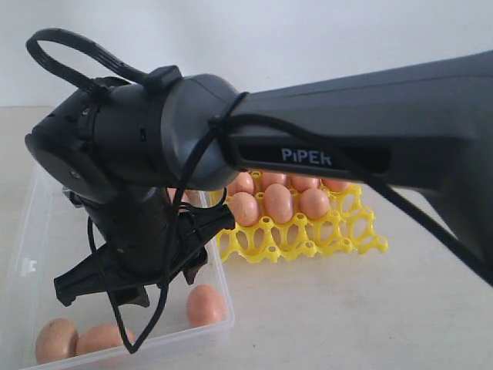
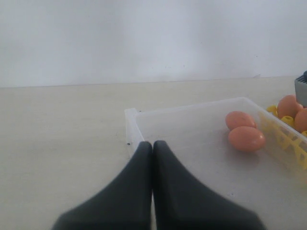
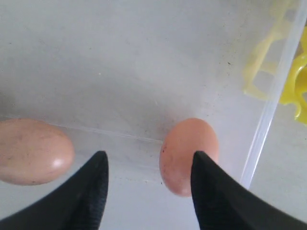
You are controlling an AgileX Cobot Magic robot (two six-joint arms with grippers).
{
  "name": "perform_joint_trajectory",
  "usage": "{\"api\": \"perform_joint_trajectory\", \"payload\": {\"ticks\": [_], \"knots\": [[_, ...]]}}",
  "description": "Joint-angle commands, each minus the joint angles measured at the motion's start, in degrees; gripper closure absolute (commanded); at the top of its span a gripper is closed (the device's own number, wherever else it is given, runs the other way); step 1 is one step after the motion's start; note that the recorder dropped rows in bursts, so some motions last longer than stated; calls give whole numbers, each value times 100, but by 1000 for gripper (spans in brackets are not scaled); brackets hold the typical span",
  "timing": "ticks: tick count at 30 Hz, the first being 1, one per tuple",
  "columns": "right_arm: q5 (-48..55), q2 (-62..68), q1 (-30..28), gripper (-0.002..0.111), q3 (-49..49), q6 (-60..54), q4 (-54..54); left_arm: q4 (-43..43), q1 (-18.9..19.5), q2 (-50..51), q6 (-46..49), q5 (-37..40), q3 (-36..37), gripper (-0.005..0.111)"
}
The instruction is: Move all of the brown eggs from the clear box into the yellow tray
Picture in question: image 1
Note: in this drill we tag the brown egg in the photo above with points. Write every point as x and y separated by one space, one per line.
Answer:
314 203
99 338
172 194
335 186
242 183
303 183
204 306
245 209
56 341
278 203

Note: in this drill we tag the yellow plastic egg tray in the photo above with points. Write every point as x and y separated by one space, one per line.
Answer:
348 226

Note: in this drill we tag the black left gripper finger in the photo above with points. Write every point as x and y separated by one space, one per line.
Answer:
198 228

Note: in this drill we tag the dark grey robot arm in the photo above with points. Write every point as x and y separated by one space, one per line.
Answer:
421 136

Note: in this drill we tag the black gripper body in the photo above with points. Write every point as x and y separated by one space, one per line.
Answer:
143 235

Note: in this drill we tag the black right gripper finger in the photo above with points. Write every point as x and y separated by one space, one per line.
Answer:
85 278

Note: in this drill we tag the brown egg second row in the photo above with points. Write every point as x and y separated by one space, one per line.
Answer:
269 178

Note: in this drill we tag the clear plastic box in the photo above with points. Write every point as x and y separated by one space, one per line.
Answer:
52 239

